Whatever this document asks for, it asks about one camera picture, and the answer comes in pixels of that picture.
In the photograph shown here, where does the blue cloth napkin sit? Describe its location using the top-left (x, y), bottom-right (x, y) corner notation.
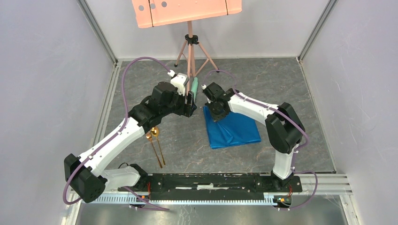
top-left (203, 106), bottom-right (261, 149)

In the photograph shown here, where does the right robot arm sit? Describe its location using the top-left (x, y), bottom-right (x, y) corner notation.
top-left (201, 82), bottom-right (308, 191)

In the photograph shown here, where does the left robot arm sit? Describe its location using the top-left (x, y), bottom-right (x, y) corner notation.
top-left (63, 82), bottom-right (197, 205)

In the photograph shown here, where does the mint green flashlight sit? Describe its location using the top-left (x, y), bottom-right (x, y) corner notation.
top-left (191, 77), bottom-right (199, 102)

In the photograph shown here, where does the gold fork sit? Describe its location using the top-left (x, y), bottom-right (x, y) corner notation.
top-left (145, 132), bottom-right (163, 168)

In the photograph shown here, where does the pink music stand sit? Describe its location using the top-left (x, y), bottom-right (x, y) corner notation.
top-left (132, 0), bottom-right (242, 79)

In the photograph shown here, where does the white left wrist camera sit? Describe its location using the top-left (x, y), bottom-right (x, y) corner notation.
top-left (167, 70), bottom-right (189, 96)

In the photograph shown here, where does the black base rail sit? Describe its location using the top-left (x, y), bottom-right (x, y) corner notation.
top-left (130, 173), bottom-right (303, 201)

